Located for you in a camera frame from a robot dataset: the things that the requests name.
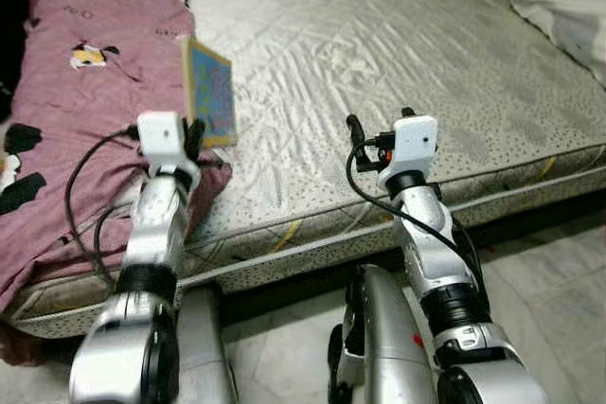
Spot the white quilted mattress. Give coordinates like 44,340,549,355
19,0,606,310

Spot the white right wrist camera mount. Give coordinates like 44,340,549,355
381,115,439,187

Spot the white pillow with green tree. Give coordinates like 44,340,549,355
511,0,606,83

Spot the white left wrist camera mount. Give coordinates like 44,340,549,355
137,111,202,187

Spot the grey left robot leg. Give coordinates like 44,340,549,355
175,281,238,404

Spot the grey robot leg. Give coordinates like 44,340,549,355
175,281,238,404
327,264,438,404

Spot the grey right robot leg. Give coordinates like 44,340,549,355
327,264,438,404

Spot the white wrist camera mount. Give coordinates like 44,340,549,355
381,115,439,187
137,111,202,187

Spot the colourful children's picture book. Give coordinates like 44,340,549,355
182,35,238,149

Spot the grey bed base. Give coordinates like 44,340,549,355
14,163,606,341

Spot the pink printed blanket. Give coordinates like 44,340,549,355
0,0,233,315

